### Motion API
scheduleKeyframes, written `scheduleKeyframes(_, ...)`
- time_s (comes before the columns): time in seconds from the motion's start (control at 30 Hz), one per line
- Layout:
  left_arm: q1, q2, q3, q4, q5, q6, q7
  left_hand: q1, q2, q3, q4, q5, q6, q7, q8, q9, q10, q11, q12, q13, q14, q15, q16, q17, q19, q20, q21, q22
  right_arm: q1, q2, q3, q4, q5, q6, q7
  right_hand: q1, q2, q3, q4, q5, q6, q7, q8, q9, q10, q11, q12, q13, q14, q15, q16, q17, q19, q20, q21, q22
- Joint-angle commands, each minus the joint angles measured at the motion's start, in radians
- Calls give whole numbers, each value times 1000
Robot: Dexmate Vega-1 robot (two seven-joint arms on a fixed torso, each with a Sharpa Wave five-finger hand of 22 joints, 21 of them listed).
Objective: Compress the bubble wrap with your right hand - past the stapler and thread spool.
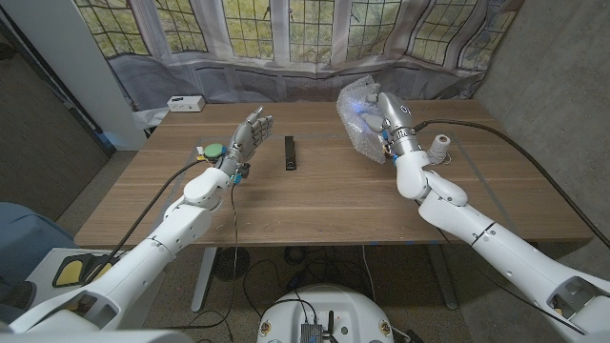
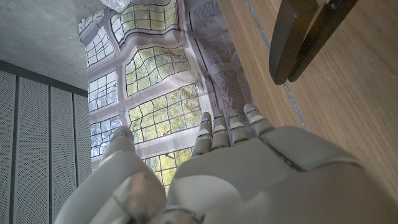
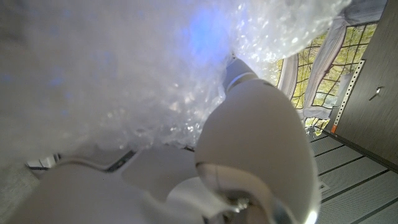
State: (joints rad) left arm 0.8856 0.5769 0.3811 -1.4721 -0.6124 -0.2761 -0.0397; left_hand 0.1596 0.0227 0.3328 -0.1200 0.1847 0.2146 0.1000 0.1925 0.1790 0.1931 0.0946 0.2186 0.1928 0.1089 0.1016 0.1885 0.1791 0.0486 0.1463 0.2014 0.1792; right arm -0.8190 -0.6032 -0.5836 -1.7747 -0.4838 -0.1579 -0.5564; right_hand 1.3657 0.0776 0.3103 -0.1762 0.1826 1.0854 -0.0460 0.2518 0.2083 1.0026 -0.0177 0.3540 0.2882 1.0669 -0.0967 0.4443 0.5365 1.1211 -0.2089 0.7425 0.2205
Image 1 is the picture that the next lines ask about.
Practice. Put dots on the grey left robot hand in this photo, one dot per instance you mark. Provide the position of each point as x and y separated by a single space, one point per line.
245 140

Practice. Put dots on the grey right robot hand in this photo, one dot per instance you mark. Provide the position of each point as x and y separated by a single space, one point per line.
398 119

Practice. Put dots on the clear bubble wrap sheet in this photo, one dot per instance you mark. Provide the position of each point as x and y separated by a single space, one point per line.
355 112

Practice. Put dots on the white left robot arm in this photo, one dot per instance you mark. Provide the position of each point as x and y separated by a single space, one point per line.
176 233

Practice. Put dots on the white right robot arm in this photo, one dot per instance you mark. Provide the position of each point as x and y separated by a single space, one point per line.
505 252

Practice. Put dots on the black stapler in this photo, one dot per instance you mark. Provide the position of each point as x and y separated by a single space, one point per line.
290 152

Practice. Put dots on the white thread spool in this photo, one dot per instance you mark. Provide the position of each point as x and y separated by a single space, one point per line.
439 145

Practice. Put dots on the green round disc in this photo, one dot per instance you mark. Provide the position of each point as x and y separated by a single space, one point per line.
214 151

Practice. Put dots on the long grey tape strip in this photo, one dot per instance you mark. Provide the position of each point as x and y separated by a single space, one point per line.
314 136

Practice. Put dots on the white power outlet box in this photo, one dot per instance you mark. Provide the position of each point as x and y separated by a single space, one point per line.
186 104

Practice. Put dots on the short grey tape strip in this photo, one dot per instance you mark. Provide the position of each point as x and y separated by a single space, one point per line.
464 155

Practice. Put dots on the printed window backdrop cloth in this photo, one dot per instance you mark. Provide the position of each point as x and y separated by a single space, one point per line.
310 47

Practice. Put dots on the round black floor fan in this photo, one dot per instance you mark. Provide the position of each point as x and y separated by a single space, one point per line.
240 262

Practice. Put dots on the white table leg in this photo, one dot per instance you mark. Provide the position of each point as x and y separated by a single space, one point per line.
204 281

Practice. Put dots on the grey table leg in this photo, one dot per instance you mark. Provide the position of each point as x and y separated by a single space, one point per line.
442 281

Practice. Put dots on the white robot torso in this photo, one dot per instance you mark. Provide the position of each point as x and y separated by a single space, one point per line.
329 305

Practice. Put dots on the yellow foot pedal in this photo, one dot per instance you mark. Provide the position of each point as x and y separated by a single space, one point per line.
70 272
102 269

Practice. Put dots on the grey finned electronics module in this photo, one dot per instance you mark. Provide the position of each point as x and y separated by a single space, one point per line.
312 333

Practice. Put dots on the blue chair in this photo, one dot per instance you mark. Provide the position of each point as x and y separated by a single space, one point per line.
28 233

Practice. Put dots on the white pedal board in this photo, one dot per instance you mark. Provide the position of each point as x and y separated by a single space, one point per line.
43 276

